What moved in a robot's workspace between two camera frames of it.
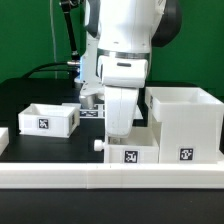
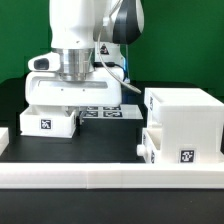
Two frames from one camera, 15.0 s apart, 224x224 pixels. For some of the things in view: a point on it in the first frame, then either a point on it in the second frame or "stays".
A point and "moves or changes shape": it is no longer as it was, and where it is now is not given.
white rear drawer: (49, 119) stays
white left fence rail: (4, 139) stays
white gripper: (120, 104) → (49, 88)
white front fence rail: (111, 175) stays
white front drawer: (140, 147) moves or changes shape
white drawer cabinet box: (189, 124) stays
